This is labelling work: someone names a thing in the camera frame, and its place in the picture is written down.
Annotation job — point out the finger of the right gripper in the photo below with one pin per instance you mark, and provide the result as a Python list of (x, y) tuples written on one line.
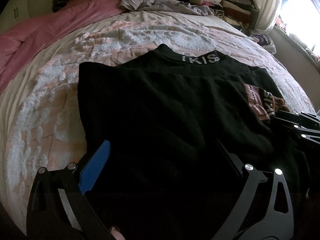
[(305, 125)]

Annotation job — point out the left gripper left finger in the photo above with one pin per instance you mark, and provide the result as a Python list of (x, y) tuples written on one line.
[(57, 204)]

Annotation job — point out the pink patch black sock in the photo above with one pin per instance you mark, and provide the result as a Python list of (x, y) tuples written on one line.
[(264, 104)]

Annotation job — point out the black IKIS garment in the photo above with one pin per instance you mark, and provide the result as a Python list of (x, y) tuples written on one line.
[(171, 121)]

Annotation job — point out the clothes heap by window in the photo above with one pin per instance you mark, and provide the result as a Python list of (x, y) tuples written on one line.
[(264, 41)]

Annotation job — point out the stack of folded clothes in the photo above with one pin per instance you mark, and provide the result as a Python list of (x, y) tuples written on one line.
[(241, 14)]

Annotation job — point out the person's left hand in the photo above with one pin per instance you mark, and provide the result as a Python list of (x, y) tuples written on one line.
[(116, 234)]

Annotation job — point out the pink white tufted bedspread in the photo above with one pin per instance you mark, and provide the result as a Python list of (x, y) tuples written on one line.
[(40, 121)]

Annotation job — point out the pink duvet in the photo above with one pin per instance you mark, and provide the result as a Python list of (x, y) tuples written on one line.
[(20, 44)]

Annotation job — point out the lilac crumpled garment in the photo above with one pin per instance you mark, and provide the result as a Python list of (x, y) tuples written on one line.
[(166, 5)]

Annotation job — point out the wall switch plate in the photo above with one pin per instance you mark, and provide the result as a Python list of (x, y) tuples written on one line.
[(16, 13)]

